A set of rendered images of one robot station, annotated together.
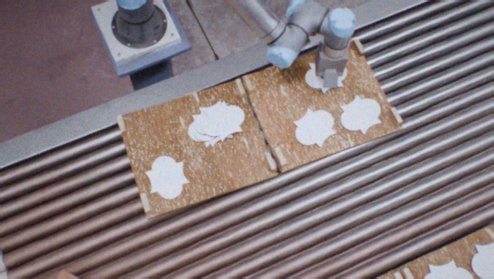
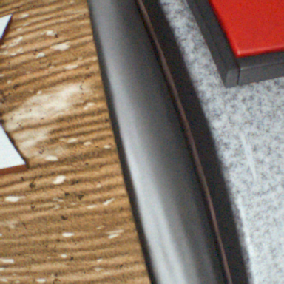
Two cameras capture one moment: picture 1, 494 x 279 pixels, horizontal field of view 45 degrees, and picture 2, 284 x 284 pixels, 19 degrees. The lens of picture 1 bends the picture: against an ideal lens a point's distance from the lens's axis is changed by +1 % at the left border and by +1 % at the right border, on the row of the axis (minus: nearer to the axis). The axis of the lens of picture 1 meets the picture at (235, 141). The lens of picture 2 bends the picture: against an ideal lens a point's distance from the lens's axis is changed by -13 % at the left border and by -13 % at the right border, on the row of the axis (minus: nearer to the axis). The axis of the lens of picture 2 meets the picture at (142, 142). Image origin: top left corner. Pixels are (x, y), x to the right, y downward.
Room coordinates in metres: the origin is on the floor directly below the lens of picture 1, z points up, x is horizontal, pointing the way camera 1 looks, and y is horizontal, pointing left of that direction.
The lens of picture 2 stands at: (1.08, -0.39, 1.24)
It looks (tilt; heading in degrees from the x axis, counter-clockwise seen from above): 69 degrees down; 97
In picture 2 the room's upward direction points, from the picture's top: 2 degrees clockwise
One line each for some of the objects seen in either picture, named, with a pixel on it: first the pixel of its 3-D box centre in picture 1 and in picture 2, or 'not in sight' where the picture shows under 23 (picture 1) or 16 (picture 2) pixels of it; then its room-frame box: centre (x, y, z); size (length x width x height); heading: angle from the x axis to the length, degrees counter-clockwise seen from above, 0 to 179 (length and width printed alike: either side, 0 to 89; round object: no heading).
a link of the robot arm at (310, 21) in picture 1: (305, 18); not in sight; (0.99, -0.19, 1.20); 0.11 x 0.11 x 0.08; 61
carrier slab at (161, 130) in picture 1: (195, 146); not in sight; (0.70, 0.12, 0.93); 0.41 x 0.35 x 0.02; 111
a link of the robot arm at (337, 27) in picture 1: (339, 27); not in sight; (0.96, -0.28, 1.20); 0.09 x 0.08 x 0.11; 61
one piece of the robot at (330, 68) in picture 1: (330, 64); not in sight; (0.93, -0.28, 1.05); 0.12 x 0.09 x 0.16; 1
